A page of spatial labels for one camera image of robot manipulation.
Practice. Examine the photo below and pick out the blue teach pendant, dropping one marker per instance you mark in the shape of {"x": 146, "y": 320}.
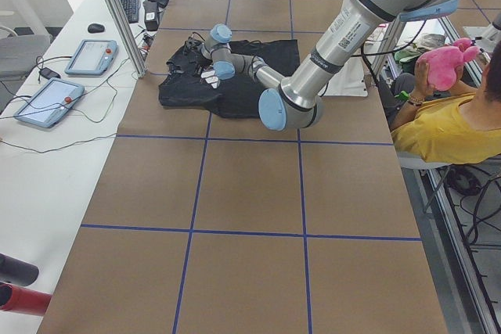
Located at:
{"x": 50, "y": 104}
{"x": 92, "y": 57}

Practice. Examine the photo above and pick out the black printed t-shirt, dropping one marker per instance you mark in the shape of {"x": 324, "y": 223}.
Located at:
{"x": 236, "y": 97}

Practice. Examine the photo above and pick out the far blue teach pendant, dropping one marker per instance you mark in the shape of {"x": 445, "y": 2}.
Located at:
{"x": 92, "y": 57}

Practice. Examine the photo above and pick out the black keyboard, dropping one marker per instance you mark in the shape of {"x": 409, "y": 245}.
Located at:
{"x": 131, "y": 10}

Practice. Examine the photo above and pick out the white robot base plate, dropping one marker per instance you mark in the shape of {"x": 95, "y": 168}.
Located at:
{"x": 349, "y": 81}

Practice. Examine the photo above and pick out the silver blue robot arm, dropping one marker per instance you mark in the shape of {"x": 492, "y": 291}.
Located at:
{"x": 294, "y": 102}

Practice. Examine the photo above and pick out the black computer mouse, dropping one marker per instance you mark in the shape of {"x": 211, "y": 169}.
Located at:
{"x": 95, "y": 28}

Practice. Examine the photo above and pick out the pink plush toy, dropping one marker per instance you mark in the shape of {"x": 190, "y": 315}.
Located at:
{"x": 442, "y": 62}

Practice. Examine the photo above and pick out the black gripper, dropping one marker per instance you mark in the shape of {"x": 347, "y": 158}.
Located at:
{"x": 194, "y": 48}

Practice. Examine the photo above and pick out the person in yellow shirt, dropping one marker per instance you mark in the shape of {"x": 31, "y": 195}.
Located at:
{"x": 459, "y": 129}

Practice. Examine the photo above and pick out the aluminium frame post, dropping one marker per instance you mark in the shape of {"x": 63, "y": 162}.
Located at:
{"x": 121, "y": 22}

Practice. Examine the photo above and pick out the near blue teach pendant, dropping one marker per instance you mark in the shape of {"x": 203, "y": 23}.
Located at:
{"x": 50, "y": 104}

